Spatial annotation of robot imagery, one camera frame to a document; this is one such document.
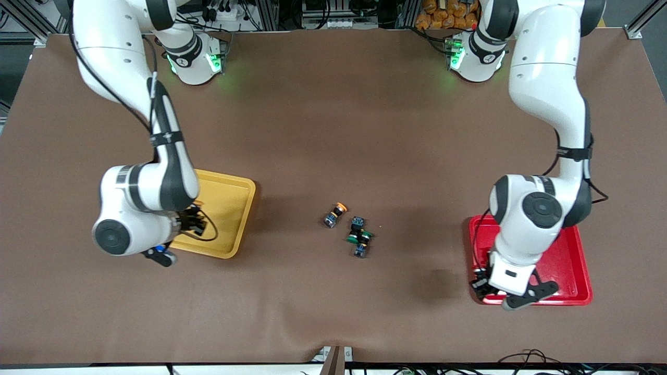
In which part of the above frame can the aluminium table post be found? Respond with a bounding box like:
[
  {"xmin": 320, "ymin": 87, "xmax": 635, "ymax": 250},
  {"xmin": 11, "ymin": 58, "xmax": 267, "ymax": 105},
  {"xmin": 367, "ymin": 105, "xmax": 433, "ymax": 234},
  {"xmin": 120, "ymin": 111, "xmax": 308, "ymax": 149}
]
[{"xmin": 313, "ymin": 345, "xmax": 354, "ymax": 375}]

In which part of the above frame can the yellow plastic tray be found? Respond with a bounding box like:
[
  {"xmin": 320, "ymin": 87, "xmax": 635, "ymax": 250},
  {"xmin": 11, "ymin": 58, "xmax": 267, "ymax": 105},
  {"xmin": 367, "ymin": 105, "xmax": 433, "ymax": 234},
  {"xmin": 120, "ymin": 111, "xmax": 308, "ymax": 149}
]
[{"xmin": 169, "ymin": 169, "xmax": 257, "ymax": 259}]

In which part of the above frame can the yellow push button switch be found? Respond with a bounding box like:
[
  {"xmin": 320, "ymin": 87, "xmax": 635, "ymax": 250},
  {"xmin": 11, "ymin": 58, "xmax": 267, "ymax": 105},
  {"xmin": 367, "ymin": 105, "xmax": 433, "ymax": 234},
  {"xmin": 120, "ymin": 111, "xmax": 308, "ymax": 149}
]
[{"xmin": 323, "ymin": 202, "xmax": 349, "ymax": 229}]

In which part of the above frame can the red plastic tray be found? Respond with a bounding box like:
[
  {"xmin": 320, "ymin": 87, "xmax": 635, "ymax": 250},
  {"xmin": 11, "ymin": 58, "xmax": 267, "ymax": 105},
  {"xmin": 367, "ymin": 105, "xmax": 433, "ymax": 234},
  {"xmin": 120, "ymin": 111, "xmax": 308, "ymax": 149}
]
[{"xmin": 468, "ymin": 215, "xmax": 594, "ymax": 306}]

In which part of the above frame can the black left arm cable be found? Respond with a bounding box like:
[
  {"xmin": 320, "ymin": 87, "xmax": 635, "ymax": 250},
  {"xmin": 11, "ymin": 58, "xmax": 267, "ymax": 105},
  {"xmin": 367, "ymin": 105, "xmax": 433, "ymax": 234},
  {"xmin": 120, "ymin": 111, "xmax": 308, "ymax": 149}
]
[{"xmin": 542, "ymin": 104, "xmax": 609, "ymax": 205}]

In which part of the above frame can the brown table mat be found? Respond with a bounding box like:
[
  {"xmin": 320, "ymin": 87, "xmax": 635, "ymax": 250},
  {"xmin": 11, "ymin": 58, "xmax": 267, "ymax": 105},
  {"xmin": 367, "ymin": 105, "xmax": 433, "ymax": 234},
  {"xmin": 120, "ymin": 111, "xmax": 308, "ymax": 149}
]
[{"xmin": 0, "ymin": 29, "xmax": 667, "ymax": 365}]

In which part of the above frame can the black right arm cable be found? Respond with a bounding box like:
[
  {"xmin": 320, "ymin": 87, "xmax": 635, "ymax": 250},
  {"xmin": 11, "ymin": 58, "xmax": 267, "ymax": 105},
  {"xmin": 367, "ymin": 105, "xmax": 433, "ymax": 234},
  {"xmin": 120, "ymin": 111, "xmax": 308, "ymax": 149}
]
[{"xmin": 67, "ymin": 21, "xmax": 218, "ymax": 243}]

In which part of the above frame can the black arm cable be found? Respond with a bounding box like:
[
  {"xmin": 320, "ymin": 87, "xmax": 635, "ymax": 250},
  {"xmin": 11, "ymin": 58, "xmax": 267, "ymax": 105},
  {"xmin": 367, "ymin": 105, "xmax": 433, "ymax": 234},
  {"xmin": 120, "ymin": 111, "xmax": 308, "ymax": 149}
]
[
  {"xmin": 542, "ymin": 104, "xmax": 609, "ymax": 205},
  {"xmin": 67, "ymin": 21, "xmax": 218, "ymax": 243}
]

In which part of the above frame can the black cable bundle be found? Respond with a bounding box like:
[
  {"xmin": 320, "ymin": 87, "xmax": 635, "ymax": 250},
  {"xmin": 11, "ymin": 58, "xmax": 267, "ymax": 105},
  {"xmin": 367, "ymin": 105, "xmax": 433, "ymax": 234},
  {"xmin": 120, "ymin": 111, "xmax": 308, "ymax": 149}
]
[{"xmin": 498, "ymin": 349, "xmax": 667, "ymax": 375}]

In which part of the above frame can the aluminium frame profile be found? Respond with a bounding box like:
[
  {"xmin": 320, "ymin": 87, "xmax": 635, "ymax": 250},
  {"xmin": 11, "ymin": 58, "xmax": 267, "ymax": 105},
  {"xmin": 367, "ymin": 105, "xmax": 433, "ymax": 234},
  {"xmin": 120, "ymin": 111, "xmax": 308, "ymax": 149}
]
[
  {"xmin": 625, "ymin": 0, "xmax": 667, "ymax": 40},
  {"xmin": 0, "ymin": 0, "xmax": 53, "ymax": 47}
]

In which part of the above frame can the pile of orange packages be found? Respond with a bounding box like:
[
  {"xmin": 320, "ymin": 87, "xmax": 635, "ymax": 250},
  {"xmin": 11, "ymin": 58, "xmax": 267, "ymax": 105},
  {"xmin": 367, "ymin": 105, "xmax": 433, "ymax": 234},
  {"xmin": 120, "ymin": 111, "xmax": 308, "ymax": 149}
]
[{"xmin": 415, "ymin": 0, "xmax": 480, "ymax": 31}]

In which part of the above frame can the white power strip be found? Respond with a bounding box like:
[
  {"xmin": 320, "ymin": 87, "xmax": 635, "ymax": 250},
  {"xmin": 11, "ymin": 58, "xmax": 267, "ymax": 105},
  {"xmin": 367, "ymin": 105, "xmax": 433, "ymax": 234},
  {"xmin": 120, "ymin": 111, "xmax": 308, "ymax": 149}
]
[{"xmin": 201, "ymin": 0, "xmax": 248, "ymax": 24}]

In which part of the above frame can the green push button switch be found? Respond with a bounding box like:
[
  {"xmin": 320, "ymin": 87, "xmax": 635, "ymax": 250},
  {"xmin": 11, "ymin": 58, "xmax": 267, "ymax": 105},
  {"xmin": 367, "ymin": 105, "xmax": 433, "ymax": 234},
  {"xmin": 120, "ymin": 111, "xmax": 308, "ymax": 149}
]
[
  {"xmin": 346, "ymin": 216, "xmax": 366, "ymax": 245},
  {"xmin": 353, "ymin": 228, "xmax": 375, "ymax": 259}
]

